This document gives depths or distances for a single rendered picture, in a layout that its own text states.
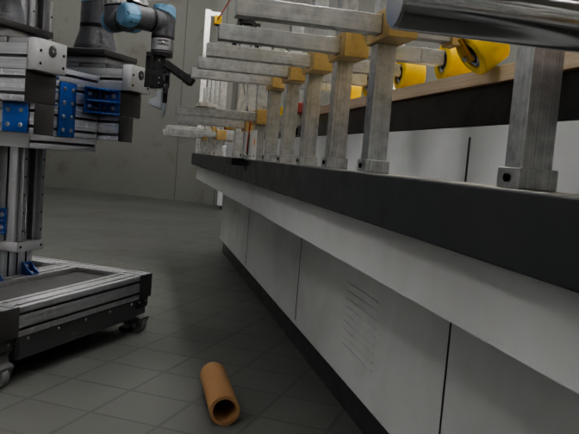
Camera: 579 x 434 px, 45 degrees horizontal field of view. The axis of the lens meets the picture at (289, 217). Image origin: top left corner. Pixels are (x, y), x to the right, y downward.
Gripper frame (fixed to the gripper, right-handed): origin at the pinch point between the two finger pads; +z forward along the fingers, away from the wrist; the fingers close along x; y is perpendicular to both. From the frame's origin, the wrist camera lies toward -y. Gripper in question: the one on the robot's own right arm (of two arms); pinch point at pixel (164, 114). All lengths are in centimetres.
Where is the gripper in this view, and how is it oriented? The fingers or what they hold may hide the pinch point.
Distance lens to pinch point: 238.2
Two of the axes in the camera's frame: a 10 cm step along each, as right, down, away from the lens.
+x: 2.1, 1.0, -9.7
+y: -9.7, -0.6, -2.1
